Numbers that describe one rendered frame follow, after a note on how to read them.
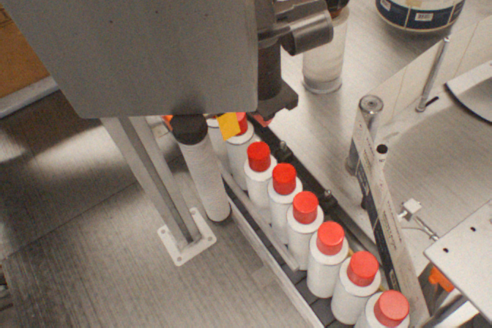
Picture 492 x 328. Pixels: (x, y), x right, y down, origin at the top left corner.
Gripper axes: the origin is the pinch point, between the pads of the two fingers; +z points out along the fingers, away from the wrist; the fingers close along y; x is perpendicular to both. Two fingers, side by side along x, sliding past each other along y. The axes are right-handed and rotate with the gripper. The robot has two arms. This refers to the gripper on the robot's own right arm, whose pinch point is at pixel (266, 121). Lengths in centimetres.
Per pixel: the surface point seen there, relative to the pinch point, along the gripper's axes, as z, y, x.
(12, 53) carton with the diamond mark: 7, 56, 33
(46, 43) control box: -36.6, -7.3, 23.1
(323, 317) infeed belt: 13.2, -28.1, 9.3
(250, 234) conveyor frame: 13.7, -10.1, 11.3
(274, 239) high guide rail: 5.2, -16.2, 9.9
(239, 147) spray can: -1.4, -2.6, 6.8
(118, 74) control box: -33.0, -9.8, 19.5
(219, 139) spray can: 1.3, 2.5, 8.1
